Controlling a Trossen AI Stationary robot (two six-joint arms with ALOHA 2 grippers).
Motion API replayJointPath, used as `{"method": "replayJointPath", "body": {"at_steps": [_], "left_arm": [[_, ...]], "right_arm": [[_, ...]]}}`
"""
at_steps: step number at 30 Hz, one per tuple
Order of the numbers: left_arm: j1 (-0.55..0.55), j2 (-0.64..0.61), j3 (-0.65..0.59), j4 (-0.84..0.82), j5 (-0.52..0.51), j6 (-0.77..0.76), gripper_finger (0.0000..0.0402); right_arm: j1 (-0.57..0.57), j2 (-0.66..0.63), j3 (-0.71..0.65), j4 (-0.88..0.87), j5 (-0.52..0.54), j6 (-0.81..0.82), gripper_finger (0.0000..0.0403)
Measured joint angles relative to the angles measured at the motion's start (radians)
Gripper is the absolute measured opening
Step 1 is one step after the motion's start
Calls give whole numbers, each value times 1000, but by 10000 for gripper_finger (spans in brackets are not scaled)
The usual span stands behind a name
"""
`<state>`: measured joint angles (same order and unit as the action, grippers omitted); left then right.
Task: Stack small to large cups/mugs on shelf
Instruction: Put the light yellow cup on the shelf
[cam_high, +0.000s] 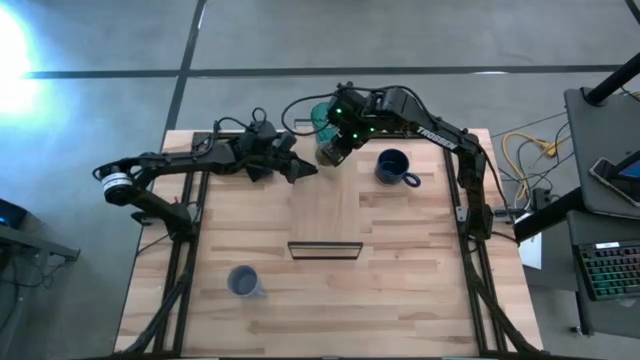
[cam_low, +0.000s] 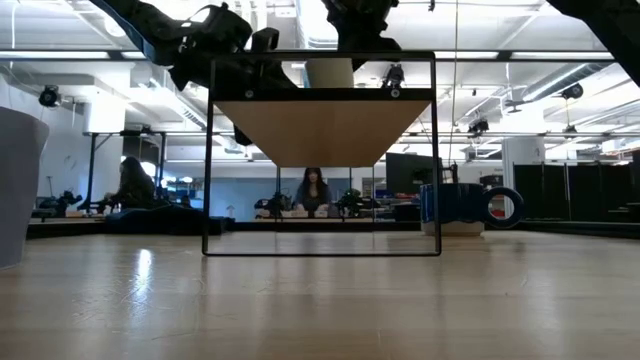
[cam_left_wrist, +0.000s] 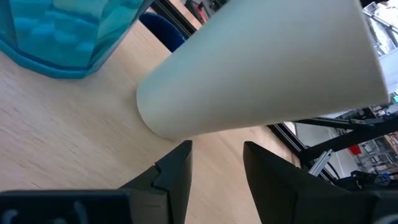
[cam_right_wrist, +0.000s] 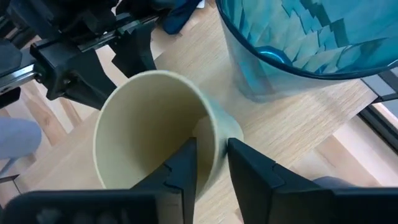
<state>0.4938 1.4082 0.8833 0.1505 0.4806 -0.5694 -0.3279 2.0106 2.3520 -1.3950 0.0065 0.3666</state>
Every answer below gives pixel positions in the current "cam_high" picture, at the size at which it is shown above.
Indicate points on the grey side desk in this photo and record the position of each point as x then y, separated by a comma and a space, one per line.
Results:
600, 140

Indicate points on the black power strip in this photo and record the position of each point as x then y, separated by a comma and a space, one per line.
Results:
540, 199

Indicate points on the grey keyboard desk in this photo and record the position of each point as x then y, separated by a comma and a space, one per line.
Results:
585, 320

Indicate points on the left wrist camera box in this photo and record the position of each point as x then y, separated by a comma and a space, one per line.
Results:
262, 132

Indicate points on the dark grey desk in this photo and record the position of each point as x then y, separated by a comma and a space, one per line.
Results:
30, 240

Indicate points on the device with blue screen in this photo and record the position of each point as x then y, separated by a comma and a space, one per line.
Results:
632, 170

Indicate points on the black support pole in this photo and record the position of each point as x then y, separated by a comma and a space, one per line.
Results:
615, 80

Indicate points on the backlit rainbow keyboard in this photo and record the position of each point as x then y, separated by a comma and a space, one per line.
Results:
610, 270

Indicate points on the smartphone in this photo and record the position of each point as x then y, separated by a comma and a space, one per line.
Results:
612, 182

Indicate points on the dark blue mug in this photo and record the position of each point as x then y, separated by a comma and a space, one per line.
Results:
392, 167

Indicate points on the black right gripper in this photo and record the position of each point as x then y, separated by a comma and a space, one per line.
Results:
352, 120

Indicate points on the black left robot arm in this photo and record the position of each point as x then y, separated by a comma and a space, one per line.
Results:
165, 162

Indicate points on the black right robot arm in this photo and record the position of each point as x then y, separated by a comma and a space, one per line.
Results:
440, 137

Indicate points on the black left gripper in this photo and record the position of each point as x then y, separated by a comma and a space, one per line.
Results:
260, 157

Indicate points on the wooden shelf black metal frame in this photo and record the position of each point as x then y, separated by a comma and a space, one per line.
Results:
325, 210

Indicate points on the black device blue light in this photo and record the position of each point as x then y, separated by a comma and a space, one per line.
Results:
10, 215

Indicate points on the black desk support bar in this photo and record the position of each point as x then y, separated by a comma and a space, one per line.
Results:
547, 215

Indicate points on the black aluminium table frame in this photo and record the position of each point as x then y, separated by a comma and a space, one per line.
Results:
448, 170

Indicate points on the grey mug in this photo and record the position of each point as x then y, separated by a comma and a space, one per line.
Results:
243, 281

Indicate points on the teal cup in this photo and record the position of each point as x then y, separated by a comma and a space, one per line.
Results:
320, 117

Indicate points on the white paper sheet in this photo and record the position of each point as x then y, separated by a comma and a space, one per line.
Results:
531, 250

